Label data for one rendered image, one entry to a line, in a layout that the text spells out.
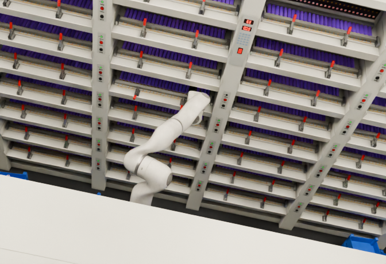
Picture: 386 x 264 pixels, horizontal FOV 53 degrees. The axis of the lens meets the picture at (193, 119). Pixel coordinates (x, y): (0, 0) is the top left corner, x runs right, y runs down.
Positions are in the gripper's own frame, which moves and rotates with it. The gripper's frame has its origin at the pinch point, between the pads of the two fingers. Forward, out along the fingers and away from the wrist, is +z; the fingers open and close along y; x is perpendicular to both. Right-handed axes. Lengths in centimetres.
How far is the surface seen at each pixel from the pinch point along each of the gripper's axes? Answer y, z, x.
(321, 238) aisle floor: -113, 13, 100
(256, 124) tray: -37.0, -4.6, 9.7
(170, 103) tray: 13.6, -4.6, 8.5
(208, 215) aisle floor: -28, 12, 100
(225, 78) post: -12.4, -10.5, -15.9
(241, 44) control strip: -15.3, -15.6, -37.6
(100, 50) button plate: 55, -11, -17
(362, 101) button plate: -85, -12, -20
